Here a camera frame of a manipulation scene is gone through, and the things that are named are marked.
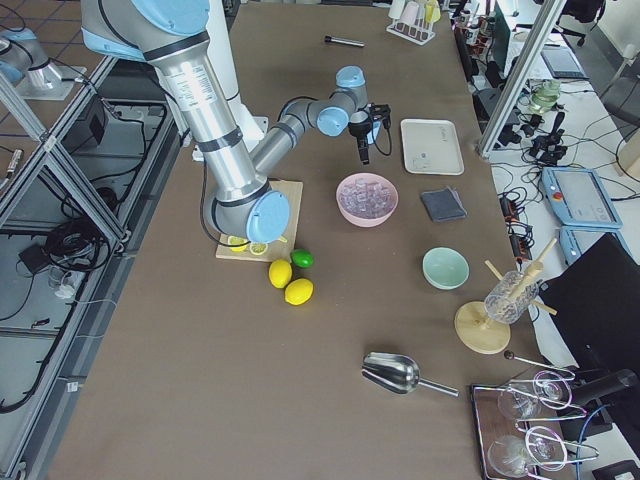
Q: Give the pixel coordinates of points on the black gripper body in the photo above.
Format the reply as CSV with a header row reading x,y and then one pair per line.
x,y
357,131

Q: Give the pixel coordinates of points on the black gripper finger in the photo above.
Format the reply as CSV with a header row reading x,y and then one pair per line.
x,y
363,149

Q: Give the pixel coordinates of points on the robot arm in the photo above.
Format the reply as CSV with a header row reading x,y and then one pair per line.
x,y
30,70
172,37

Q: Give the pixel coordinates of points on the pink bowl of ice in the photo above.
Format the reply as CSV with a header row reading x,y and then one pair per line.
x,y
366,199

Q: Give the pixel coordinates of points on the pink upturned cup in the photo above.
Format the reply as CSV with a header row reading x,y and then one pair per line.
x,y
409,13

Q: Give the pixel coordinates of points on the steel ice scoop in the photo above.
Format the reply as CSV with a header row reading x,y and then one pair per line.
x,y
399,374

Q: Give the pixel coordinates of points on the cream rabbit serving tray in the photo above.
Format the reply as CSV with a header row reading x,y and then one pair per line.
x,y
431,147

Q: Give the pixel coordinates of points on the steel muddler black tip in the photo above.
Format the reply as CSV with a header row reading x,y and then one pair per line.
x,y
329,39

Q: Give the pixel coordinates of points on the grey folded cloth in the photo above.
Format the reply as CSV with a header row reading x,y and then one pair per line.
x,y
443,205

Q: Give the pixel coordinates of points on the green lime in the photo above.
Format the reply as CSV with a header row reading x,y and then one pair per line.
x,y
302,258

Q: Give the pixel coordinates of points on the wooden cutting board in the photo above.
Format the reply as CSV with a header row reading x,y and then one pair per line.
x,y
282,247

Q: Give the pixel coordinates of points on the green ceramic bowl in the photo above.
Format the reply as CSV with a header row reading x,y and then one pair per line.
x,y
445,268

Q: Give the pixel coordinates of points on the lemon half lower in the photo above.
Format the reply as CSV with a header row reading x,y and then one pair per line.
x,y
258,249

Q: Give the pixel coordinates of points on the lemon half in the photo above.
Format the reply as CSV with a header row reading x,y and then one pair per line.
x,y
258,249
237,244

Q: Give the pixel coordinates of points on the yellow lemon far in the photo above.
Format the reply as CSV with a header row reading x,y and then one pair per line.
x,y
280,273

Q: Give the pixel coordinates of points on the yellow lemon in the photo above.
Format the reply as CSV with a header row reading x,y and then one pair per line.
x,y
280,273
299,291

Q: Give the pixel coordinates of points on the yellow lemon near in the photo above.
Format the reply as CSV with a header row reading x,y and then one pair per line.
x,y
299,291

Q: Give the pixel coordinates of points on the lemon half upper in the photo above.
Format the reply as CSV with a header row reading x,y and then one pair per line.
x,y
237,244

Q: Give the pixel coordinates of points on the clear textured glass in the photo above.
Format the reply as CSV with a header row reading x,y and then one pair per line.
x,y
510,298

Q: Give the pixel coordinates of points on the blue teach pendant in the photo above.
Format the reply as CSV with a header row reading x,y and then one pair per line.
x,y
578,198

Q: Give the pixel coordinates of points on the wine glass rack tray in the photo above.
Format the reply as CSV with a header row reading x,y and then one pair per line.
x,y
518,426

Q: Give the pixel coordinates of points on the white wire cup rack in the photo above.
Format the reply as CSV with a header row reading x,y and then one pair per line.
x,y
422,31

